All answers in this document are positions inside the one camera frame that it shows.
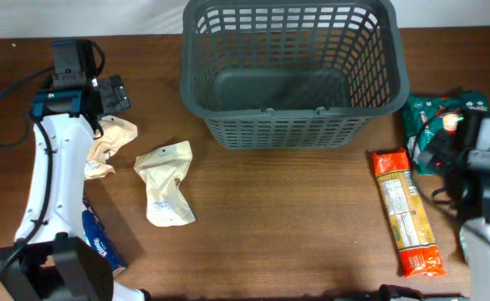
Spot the green Nescafe coffee bag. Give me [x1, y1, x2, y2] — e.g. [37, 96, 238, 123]
[401, 91, 489, 176]

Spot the orange spaghetti pasta pack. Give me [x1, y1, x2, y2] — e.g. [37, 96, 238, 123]
[371, 148, 447, 277]

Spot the grey plastic laundry basket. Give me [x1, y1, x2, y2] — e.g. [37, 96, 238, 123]
[181, 0, 410, 150]

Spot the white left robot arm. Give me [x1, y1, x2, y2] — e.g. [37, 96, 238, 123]
[0, 39, 151, 300]

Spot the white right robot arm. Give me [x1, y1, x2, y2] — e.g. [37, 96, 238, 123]
[371, 109, 490, 300]

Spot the crumpled brown paper pouch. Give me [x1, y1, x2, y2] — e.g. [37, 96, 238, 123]
[84, 115, 138, 181]

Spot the beige paper pouch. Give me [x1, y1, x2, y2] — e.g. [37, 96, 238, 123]
[134, 140, 196, 227]

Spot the Kleenex tissue multipack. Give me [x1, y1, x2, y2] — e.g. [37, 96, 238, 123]
[82, 196, 127, 277]

